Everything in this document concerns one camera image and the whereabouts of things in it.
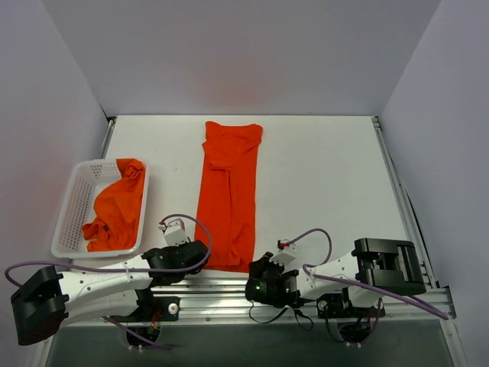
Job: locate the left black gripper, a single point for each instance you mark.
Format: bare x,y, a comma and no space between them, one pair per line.
195,254

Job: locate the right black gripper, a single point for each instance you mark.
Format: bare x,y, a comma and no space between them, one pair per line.
258,276

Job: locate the orange t-shirt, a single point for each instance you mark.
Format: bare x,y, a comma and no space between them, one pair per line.
118,210
226,205

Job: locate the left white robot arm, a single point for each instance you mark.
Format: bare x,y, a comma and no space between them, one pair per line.
51,299

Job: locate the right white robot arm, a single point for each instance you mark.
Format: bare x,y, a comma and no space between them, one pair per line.
389,265

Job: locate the orange t-shirt in basket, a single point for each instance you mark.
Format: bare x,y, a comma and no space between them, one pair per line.
118,210

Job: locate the white plastic basket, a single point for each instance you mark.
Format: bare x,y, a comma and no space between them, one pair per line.
87,180

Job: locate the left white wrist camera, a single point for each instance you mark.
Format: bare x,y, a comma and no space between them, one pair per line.
174,232

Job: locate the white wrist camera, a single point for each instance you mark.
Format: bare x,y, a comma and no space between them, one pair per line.
174,232
286,253

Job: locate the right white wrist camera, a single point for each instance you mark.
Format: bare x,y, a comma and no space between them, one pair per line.
286,253

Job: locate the aluminium front rail frame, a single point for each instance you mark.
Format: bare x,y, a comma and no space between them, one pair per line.
214,300

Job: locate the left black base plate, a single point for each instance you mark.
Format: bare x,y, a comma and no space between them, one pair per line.
159,309

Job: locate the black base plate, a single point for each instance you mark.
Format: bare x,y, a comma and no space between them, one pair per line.
159,309
332,306

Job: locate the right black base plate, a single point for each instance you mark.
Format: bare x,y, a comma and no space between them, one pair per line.
332,306

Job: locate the left aluminium side rail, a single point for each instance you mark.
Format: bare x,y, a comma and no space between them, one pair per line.
108,136

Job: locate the aluminium side rail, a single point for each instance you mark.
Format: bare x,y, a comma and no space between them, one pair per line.
108,136
405,208

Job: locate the right aluminium side rail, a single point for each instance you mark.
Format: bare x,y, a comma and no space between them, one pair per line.
405,208

